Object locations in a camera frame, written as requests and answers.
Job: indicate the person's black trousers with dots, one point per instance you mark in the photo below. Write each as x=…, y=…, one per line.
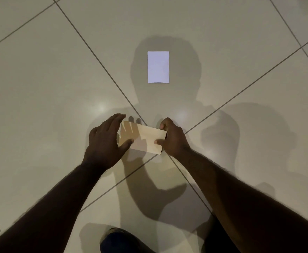
x=219, y=239

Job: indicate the cream paper sheet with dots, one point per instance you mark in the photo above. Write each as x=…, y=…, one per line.
x=146, y=138

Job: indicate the small white paper piece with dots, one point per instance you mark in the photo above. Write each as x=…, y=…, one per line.
x=158, y=67

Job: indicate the person's left forearm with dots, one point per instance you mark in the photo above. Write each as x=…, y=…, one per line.
x=43, y=213

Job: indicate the person's left shoe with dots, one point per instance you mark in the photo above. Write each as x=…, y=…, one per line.
x=122, y=242

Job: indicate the person's left hand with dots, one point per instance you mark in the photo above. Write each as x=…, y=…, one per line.
x=103, y=147

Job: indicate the person's right forearm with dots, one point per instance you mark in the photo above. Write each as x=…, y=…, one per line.
x=248, y=208

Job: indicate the person's right hand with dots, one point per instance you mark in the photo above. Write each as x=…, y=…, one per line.
x=175, y=142

